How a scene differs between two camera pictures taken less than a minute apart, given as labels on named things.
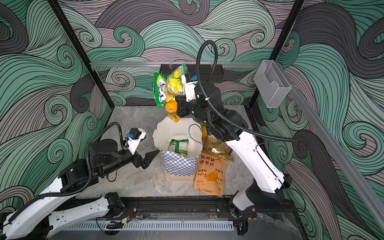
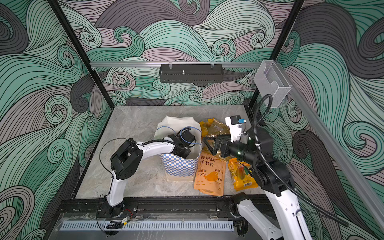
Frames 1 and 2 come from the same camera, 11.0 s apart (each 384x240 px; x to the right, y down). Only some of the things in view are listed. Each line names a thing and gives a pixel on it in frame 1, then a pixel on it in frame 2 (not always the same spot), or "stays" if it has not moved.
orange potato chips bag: x=210 y=174 stays
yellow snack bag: x=175 y=88 -> x=243 y=177
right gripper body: x=191 y=107 -> x=226 y=153
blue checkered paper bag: x=177 y=168 stays
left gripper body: x=137 y=159 -> x=185 y=153
